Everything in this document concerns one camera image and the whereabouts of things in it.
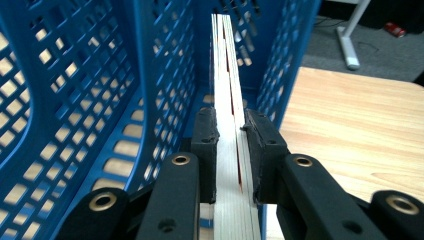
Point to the blue perforated plastic basket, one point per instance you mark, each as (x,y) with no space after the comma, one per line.
(140,66)

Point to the white metal stand leg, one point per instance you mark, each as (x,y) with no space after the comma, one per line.
(348,46)

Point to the thick white book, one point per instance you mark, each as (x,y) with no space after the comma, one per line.
(224,133)

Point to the red can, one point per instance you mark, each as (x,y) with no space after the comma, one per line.
(395,30)

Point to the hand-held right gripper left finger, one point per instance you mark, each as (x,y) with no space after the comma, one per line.
(207,146)

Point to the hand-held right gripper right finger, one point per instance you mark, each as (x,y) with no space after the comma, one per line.
(266,150)

